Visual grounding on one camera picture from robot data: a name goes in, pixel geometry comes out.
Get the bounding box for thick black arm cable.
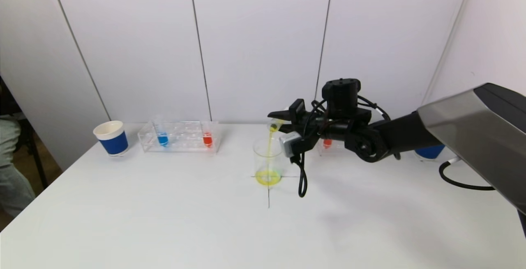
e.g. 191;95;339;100
439;158;496;191

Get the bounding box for test tube with blue pigment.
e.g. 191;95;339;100
153;117;170;147

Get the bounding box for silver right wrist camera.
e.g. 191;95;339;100
279;133;302;157

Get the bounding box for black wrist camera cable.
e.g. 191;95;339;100
290;96;391;198

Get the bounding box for clear glass beaker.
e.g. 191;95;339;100
252;137;286;186

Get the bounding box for bystander grey trousers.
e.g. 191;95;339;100
0;119;35;220

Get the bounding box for blue white paper cup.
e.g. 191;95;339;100
415;145;445;161
93;121;129;157

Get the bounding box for clear acrylic test tube rack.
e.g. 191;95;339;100
316;138;346;157
138;120;220;154

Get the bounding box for bystander black shirt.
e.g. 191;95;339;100
0;76;20;115

